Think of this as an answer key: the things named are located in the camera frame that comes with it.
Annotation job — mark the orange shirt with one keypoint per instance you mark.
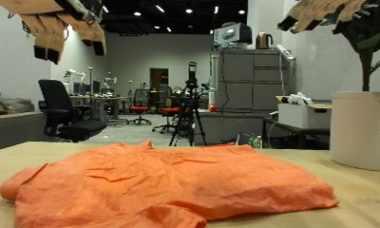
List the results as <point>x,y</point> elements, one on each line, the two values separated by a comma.
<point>164,183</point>

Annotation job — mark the white cardboard box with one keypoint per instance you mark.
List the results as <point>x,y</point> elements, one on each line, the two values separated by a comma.
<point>301,115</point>

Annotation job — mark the black camera tripod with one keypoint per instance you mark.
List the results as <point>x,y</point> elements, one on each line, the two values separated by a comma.
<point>190,104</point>

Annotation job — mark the clear plastic bottle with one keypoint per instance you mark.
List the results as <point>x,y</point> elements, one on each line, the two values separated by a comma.
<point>257,142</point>

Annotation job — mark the white round plant pot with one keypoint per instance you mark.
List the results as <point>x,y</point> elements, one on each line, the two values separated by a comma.
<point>362,129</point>

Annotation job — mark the silver box appliance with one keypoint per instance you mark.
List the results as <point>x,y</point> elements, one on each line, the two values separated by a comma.
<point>231,34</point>

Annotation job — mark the brown door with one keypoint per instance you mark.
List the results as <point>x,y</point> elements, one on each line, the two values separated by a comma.
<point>157,79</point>

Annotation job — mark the white crumpled cloth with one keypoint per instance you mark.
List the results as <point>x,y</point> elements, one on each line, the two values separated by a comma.
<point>299,98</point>

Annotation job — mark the brown cushion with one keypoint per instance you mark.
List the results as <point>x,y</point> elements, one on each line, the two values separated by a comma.
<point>8,106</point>

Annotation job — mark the green leafy plant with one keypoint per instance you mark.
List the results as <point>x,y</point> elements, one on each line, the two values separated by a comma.
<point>365,69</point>

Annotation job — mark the grey sofa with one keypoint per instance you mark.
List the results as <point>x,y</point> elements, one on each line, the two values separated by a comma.
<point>12,129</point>

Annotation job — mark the grey metal cabinet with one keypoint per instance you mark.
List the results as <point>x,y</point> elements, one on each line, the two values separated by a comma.
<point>247,82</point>

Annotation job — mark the wooden office desk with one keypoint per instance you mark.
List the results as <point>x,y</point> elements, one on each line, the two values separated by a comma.
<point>101,99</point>

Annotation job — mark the copper kettle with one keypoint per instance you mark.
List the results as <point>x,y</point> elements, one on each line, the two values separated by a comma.
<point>263,41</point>

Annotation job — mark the red round object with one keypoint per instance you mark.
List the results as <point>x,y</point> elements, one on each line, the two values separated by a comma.
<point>211,108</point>

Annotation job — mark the low grey counter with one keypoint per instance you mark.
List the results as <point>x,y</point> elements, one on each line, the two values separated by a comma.
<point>227,126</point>

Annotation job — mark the black office chair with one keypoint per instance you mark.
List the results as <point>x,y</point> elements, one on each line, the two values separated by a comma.
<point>56,101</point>

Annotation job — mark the orange seat office chair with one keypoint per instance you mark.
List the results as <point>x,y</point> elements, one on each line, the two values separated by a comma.
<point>138,109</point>
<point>168,110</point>

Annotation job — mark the white power strip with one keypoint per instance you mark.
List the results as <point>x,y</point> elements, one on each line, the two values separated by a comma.
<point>285,52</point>

